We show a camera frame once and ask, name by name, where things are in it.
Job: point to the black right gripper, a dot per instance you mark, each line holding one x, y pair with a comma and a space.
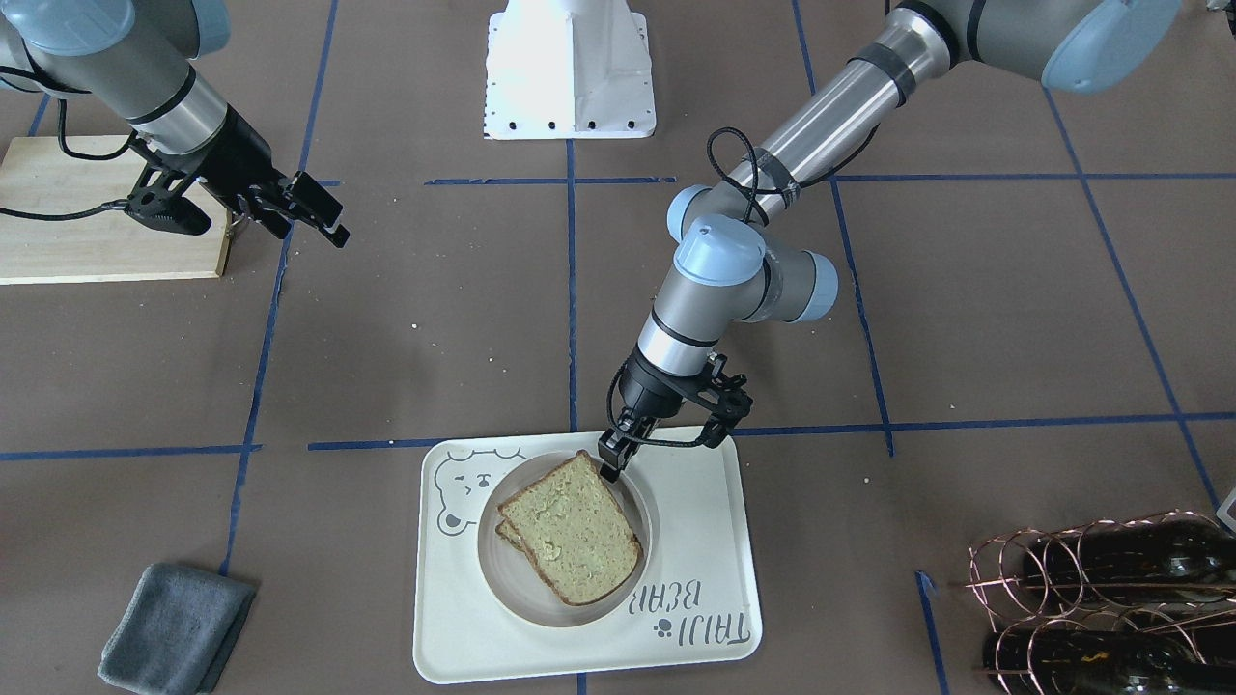
238, 157

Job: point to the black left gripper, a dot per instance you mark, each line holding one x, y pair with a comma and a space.
645, 388

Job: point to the bread slice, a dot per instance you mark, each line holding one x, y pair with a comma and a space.
577, 537
506, 530

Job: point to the white round plate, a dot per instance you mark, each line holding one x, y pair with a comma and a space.
509, 574

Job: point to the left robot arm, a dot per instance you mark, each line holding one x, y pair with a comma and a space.
726, 266

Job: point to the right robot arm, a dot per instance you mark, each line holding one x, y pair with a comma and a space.
137, 58

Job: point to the white bear tray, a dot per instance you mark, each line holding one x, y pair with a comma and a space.
696, 601

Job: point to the wooden cutting board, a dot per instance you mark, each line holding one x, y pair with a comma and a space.
38, 177

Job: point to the grey folded cloth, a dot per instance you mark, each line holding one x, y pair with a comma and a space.
178, 631

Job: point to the dark wine bottle lower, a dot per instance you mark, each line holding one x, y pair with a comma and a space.
1050, 660

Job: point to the dark wine bottle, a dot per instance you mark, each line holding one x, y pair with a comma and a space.
1178, 560
1050, 660

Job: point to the dark wine bottle upper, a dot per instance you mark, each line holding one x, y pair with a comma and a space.
1178, 560

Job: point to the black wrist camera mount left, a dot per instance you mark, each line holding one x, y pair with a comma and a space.
723, 396

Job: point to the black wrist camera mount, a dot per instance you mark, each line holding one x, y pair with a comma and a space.
157, 199
723, 396

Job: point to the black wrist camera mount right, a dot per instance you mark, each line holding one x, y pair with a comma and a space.
157, 199

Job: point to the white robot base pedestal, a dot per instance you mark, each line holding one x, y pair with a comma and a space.
568, 69

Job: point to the copper wire bottle rack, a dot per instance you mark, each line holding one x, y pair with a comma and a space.
996, 565

